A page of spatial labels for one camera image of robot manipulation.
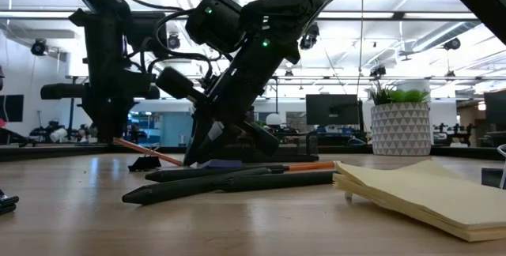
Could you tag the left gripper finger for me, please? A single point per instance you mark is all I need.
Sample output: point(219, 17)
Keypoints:
point(119, 125)
point(99, 125)

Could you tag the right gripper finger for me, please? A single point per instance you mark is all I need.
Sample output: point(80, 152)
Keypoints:
point(199, 137)
point(231, 145)

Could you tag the black pen with silver print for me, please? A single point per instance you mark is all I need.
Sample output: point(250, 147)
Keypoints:
point(197, 173)

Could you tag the black mesh desk organizer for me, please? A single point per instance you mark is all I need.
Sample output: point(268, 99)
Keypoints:
point(292, 145)

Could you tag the yellow sticky note pad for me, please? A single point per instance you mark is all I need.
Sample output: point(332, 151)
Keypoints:
point(427, 196)

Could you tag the white roll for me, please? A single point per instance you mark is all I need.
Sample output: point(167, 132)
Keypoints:
point(58, 134)

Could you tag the white globe lamp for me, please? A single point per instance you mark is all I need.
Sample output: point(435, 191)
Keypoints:
point(273, 119)

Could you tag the black ceiling spotlight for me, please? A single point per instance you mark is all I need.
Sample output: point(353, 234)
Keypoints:
point(377, 70)
point(452, 44)
point(309, 36)
point(174, 42)
point(39, 46)

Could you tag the black bar with red end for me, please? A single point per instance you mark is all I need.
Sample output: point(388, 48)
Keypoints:
point(12, 137)

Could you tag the black computer monitor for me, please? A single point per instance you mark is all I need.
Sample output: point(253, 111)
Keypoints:
point(332, 110)

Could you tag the green succulent plant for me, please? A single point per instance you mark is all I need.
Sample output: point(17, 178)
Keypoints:
point(399, 96)

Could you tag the white patterned plant pot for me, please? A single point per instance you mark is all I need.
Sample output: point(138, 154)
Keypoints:
point(401, 129)

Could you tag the dark background equipment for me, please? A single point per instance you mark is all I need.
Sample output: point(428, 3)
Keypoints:
point(454, 133)

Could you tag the dark screen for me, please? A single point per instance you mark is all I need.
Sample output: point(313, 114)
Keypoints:
point(496, 108)

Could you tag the black background desk frame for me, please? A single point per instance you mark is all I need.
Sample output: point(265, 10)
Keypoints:
point(72, 110)

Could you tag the black wall panel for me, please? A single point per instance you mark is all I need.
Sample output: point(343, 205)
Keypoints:
point(11, 108)

